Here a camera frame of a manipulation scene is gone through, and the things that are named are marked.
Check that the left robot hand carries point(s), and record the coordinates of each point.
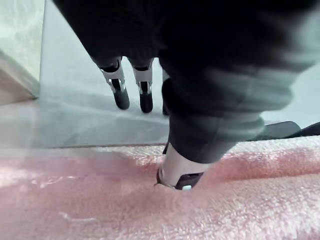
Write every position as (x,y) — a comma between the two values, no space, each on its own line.
(190,62)

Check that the dark robot foot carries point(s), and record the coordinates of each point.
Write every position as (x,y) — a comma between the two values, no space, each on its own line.
(282,130)

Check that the pink fluffy towel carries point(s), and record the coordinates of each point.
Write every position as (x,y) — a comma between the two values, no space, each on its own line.
(175,200)

